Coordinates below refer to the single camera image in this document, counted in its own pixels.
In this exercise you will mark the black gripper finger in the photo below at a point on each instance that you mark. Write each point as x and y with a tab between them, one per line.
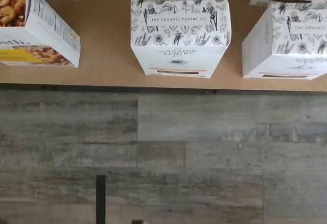
137	222

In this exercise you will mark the white box yellow strip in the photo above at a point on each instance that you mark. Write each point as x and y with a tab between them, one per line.
178	30

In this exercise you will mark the black metal shelf rack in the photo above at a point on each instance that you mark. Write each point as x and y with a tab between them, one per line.
76	88

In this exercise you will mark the wooden shelf board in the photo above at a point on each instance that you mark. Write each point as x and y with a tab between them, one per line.
107	30

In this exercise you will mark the white granola box yellow label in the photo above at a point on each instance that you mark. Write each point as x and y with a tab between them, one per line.
46	30

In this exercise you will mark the black metal bar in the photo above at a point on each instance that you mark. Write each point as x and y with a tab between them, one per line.
101	198

